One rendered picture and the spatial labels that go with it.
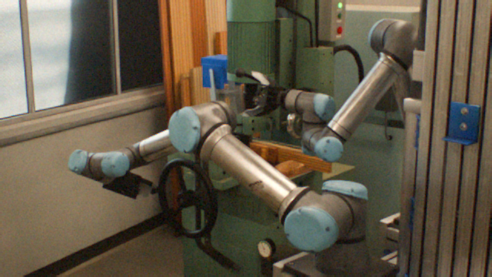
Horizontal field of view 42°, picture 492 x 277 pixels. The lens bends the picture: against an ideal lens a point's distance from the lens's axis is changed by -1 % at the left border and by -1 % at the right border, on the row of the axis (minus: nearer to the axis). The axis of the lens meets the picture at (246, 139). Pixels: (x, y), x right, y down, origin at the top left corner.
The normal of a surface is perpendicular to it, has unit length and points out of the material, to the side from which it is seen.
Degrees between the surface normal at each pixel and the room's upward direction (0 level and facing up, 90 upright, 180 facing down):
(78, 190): 90
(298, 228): 93
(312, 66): 90
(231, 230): 90
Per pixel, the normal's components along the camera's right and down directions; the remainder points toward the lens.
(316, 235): -0.48, 0.27
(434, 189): -0.75, 0.17
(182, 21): 0.83, 0.08
